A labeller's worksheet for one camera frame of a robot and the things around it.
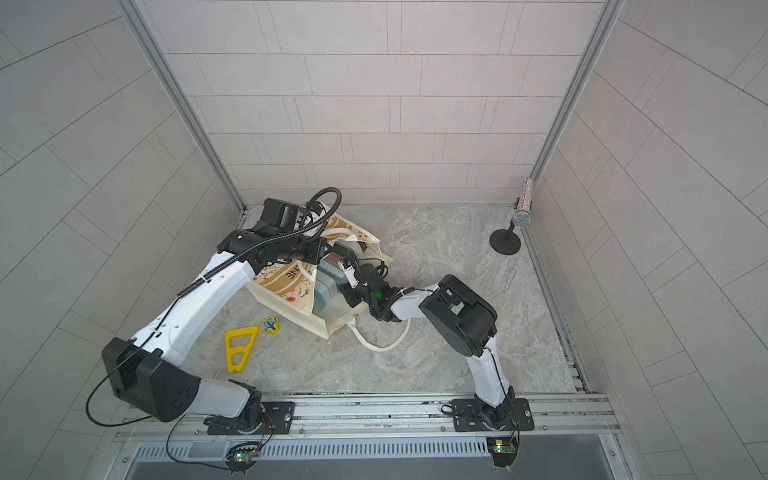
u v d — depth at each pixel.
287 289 0.79
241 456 0.64
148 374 0.38
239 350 0.81
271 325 0.85
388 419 0.72
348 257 0.94
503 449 0.68
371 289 0.72
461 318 0.51
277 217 0.57
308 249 0.66
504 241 1.05
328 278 0.87
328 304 0.89
